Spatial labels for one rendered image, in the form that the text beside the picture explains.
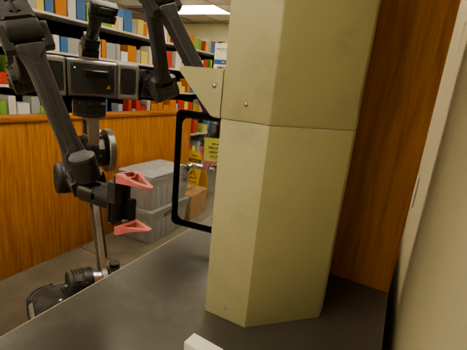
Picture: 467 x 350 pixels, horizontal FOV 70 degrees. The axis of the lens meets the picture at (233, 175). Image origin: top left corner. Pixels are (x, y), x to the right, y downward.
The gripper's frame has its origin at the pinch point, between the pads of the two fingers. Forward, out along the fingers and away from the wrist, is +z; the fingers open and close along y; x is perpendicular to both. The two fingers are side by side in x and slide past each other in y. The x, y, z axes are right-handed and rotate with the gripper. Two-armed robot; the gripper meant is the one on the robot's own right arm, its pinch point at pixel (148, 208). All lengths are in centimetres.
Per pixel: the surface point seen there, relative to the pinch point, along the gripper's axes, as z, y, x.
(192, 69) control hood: 4.1, 30.5, 6.8
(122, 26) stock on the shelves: -234, 88, 218
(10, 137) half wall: -184, -15, 75
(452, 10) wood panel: 51, 51, 43
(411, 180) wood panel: 50, 10, 45
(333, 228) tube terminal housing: 36.3, -1.1, 22.1
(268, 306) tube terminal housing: 26.3, -20.6, 13.1
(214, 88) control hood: 9.7, 27.1, 7.0
